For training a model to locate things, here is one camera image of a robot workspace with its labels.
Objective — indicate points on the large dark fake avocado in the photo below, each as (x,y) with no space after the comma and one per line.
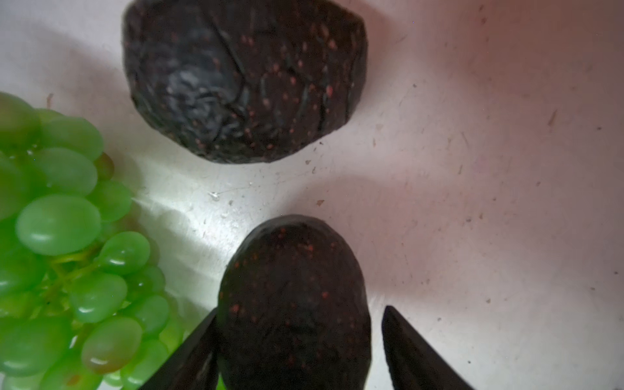
(292,310)

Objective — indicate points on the green fake grape bunch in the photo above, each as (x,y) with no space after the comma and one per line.
(81,303)

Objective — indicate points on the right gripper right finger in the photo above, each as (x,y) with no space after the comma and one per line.
(412,363)

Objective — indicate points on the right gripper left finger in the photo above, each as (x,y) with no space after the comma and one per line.
(193,366)

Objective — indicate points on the small dark fake avocado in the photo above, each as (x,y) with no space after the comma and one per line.
(240,82)

